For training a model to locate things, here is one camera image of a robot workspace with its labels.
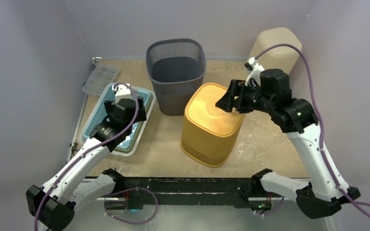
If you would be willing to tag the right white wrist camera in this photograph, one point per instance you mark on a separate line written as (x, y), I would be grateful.
(254, 69)

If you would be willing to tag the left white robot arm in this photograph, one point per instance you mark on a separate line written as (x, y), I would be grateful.
(55, 203)

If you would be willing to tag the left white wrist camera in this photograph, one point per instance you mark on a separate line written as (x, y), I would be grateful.
(122, 91)

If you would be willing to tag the clear compartment organizer box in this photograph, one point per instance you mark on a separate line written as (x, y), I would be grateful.
(100, 77)

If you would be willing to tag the beige plastic bin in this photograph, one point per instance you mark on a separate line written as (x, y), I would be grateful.
(282, 57)

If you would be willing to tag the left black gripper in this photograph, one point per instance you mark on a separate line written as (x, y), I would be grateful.
(141, 117)

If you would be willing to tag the yellow mesh basket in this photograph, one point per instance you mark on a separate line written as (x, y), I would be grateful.
(209, 134)

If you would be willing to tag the white plastic tray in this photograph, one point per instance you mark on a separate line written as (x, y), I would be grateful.
(140, 134)

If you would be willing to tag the grey mesh basket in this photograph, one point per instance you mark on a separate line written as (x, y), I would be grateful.
(176, 69)

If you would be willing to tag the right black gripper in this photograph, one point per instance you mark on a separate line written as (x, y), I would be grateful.
(238, 98)

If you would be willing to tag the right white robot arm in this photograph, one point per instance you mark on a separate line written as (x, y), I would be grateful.
(327, 191)

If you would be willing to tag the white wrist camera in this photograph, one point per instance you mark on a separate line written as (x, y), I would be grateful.
(254, 69)
(122, 91)

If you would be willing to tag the aluminium frame rail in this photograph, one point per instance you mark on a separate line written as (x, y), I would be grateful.
(104, 185)

